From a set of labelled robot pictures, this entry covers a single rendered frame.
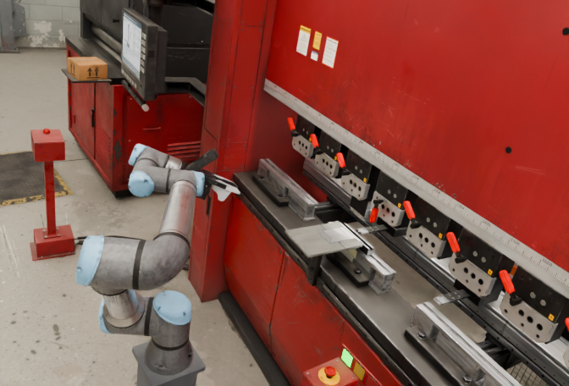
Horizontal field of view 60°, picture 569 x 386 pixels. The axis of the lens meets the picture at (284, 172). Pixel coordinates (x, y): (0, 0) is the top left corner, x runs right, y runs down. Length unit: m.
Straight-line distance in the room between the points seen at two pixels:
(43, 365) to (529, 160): 2.34
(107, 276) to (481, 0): 1.23
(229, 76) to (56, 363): 1.65
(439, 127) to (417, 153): 0.13
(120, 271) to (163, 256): 0.10
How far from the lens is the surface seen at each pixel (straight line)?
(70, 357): 2.86
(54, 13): 8.48
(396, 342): 1.82
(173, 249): 1.21
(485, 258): 1.59
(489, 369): 1.74
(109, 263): 1.19
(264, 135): 2.68
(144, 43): 2.46
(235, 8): 2.41
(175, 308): 1.57
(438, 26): 1.68
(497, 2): 1.55
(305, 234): 2.00
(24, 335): 3.01
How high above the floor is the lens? 2.03
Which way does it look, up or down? 25 degrees down
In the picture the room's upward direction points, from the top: 10 degrees clockwise
